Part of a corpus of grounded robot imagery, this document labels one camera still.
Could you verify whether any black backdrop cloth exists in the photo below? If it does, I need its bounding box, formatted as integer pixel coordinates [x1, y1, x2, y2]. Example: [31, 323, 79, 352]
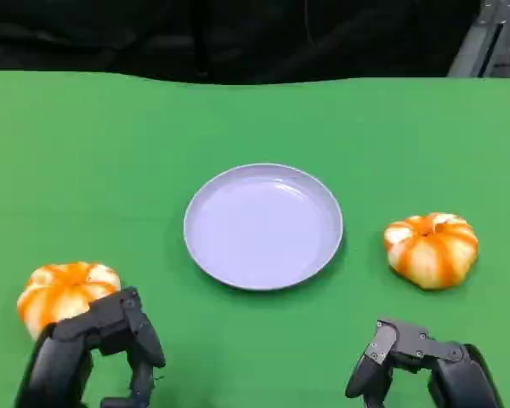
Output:
[0, 0, 482, 85]

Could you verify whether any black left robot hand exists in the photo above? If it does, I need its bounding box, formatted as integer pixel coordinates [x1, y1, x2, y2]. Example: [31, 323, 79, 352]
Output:
[14, 286, 167, 408]

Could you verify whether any orange and white bread roll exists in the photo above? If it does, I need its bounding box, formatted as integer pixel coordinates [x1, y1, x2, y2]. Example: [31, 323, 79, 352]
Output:
[382, 212, 480, 292]
[16, 261, 122, 341]

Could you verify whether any lilac plate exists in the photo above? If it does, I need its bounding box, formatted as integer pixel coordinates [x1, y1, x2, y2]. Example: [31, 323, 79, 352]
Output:
[183, 162, 345, 292]

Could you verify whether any grey metal frame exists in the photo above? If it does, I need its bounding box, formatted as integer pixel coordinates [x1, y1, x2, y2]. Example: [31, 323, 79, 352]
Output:
[445, 0, 510, 78]

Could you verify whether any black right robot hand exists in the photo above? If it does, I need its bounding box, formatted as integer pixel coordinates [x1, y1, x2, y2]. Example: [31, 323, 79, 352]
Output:
[344, 318, 505, 408]

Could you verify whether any green cloth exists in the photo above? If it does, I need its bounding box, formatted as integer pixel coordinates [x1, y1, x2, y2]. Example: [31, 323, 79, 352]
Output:
[0, 70, 510, 408]

